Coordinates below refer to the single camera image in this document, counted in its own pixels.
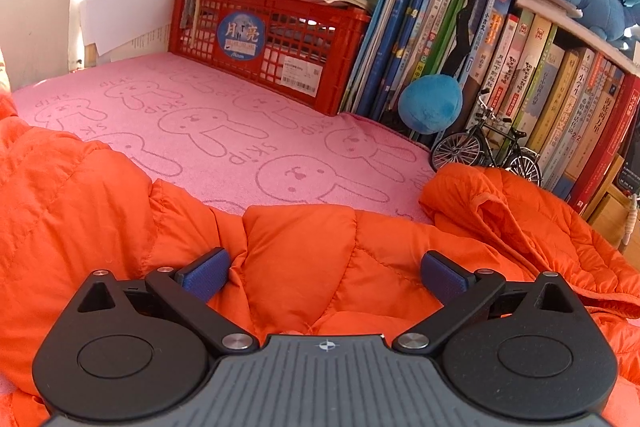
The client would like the orange puffer jacket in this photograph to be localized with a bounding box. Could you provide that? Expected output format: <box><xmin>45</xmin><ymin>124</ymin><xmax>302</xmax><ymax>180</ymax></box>
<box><xmin>1</xmin><ymin>95</ymin><xmax>639</xmax><ymax>426</ymax></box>

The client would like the wooden drawer organizer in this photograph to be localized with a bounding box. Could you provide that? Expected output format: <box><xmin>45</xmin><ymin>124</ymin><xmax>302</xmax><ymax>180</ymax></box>
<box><xmin>582</xmin><ymin>155</ymin><xmax>639</xmax><ymax>268</ymax></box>

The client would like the black smartphone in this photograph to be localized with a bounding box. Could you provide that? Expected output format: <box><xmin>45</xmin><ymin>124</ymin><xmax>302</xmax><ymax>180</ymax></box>
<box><xmin>616</xmin><ymin>145</ymin><xmax>640</xmax><ymax>195</ymax></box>

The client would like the miniature bicycle model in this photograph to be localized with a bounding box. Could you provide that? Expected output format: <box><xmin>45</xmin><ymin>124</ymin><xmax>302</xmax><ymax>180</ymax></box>
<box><xmin>430</xmin><ymin>88</ymin><xmax>542</xmax><ymax>186</ymax></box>

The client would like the pink bunny print mat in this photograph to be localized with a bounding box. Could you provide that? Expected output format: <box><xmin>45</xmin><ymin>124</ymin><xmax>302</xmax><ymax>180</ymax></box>
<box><xmin>13</xmin><ymin>53</ymin><xmax>433</xmax><ymax>222</ymax></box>

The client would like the blue plush ball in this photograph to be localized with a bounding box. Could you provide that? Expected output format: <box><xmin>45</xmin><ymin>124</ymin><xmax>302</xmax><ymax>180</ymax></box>
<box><xmin>398</xmin><ymin>75</ymin><xmax>463</xmax><ymax>134</ymax></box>

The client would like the left row of books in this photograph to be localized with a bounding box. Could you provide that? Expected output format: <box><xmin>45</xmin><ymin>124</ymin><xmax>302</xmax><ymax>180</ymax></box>
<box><xmin>339</xmin><ymin>0</ymin><xmax>640</xmax><ymax>214</ymax></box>

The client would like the red plastic crate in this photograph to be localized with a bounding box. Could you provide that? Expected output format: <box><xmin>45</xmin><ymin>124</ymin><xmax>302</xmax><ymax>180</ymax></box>
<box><xmin>168</xmin><ymin>0</ymin><xmax>370</xmax><ymax>116</ymax></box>

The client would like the white charging cable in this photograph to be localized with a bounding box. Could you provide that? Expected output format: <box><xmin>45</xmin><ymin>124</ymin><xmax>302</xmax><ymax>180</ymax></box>
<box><xmin>621</xmin><ymin>193</ymin><xmax>640</xmax><ymax>249</ymax></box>

